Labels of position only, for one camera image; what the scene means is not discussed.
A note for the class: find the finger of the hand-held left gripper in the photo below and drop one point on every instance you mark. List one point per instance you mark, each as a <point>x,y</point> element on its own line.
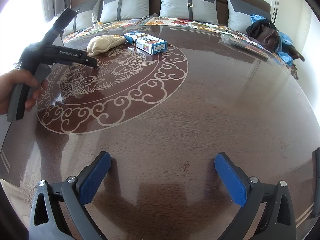
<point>56,27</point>
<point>90,61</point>

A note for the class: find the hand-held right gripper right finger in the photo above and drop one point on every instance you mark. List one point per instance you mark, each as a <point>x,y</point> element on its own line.
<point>230,180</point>

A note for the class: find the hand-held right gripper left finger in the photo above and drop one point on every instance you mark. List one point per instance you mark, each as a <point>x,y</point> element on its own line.
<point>95,177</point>

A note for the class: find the brown patterned wooden desktop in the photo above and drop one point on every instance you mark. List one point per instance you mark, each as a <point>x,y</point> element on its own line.
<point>200,110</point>

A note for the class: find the person's left hand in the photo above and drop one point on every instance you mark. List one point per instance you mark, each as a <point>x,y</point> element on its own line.
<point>10,82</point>

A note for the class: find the cream knitted pouch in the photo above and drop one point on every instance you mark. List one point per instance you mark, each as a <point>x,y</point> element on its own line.
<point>105,45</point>

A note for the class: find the grey two-tone pillow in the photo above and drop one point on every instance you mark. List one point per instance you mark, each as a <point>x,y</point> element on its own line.
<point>85,17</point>
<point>187,7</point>
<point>242,15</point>
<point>125,7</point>

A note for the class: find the white lotion bottle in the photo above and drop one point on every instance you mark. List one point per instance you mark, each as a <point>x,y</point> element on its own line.
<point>94,21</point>

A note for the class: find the blue and white carton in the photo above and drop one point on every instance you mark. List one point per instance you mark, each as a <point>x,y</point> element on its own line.
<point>145,42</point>

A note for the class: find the black smartphone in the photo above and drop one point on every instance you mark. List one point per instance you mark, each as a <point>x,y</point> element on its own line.
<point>317,180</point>

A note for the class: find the floral blanket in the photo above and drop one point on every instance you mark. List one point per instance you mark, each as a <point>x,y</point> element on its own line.
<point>175,22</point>

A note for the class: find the clear plastic bag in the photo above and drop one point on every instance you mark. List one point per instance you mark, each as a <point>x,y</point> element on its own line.
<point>242,45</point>

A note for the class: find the brown leather bag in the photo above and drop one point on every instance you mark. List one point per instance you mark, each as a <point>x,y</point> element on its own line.
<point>267,36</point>

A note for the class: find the black garment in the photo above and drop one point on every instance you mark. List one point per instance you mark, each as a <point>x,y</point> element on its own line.
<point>255,27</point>

